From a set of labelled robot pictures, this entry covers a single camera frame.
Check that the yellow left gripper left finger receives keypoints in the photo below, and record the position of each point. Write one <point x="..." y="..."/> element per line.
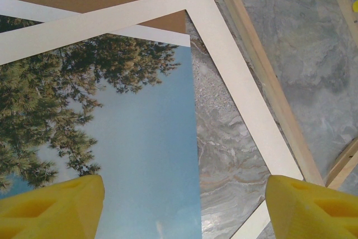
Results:
<point x="56" y="211"/>

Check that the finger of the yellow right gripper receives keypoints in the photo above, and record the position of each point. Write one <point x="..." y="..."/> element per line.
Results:
<point x="355" y="6"/>

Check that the white mat board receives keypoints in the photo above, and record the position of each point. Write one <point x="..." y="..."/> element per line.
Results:
<point x="112" y="23"/>

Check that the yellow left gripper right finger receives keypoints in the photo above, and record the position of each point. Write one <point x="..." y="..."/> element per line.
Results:
<point x="307" y="213"/>

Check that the light wooden picture frame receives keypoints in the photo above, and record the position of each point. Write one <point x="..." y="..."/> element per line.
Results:
<point x="267" y="76"/>

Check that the tree and sky photo print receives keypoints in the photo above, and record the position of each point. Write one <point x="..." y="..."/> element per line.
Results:
<point x="140" y="138"/>

